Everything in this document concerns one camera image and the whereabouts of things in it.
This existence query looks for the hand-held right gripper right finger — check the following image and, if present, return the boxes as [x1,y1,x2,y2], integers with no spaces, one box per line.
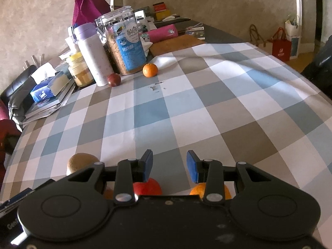
[187,150,274,205]

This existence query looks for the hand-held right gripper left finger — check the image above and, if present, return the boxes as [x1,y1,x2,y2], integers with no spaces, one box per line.
[67,149,154,205]

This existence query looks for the red tomato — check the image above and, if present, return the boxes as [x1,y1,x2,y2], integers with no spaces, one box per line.
[133,178,162,196]

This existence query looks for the large mandarin orange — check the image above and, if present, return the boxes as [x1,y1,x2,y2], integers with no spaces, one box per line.
[189,182,232,200]

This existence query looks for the checkered tablecloth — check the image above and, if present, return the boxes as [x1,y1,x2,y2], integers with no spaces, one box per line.
[0,41,332,208]

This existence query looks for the brown kiwi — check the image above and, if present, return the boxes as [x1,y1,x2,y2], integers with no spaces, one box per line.
[66,153,100,177]

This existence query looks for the reddish purple plum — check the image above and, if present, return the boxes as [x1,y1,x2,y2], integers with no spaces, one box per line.
[107,73,121,87]

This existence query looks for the grey jacket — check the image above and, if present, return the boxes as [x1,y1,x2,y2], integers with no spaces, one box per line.
[8,99,28,131]

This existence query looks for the glass jar yellow lid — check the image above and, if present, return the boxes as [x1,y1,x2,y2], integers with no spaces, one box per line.
[66,52,95,87]

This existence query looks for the stack of books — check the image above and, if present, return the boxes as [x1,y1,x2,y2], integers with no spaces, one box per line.
[22,79,76,123]

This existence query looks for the white thermos purple lid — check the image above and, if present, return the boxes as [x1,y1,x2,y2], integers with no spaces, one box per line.
[74,23,115,87]

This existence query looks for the wooden cutting board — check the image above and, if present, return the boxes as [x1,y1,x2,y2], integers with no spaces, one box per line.
[150,35,206,57]

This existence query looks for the clear cereal jar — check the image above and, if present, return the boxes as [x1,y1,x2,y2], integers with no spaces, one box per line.
[95,6,147,76]

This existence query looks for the blue tissue box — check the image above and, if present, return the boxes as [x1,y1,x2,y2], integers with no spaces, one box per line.
[30,71,69,103]

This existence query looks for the pink pencil case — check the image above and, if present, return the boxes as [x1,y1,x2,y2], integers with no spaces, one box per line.
[141,24,179,43]

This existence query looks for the printed booklet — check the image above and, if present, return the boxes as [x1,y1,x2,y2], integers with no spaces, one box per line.
[185,23,206,40]

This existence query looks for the black leather sofa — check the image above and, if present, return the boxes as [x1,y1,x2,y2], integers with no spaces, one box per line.
[0,65,37,133]

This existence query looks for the brown paper bag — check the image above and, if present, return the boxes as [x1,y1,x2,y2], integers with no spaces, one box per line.
[249,24,273,55]

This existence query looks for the white tissue paper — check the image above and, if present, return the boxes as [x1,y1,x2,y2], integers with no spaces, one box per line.
[31,62,56,83]

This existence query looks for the red paper bag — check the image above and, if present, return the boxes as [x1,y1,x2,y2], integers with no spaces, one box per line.
[272,27,292,61]

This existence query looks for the pale wooden sticks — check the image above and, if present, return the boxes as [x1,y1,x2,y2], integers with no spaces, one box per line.
[23,54,44,69]

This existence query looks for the red and yellow boxes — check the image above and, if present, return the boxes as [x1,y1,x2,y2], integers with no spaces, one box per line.
[153,2,172,20]

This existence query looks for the magenta shopping bag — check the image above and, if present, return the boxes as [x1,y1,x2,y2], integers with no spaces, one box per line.
[72,0,112,28]

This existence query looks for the white paper bag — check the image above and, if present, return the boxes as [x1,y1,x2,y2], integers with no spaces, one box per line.
[285,13,303,59]

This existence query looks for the white door frame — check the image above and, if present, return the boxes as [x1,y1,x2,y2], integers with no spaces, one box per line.
[294,0,305,39]

